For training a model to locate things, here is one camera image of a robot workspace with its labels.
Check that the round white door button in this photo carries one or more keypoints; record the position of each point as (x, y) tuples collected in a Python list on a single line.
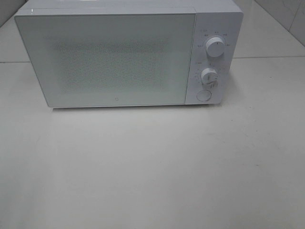
[(204, 95)]

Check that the white timer knob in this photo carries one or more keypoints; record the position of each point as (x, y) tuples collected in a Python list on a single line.
[(208, 76)]

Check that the white microwave door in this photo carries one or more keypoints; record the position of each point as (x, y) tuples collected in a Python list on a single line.
[(109, 60)]

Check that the white microwave oven body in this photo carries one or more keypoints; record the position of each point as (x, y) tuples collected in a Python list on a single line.
[(212, 18)]

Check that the upper white power knob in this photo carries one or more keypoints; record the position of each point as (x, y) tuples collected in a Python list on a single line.
[(215, 46)]

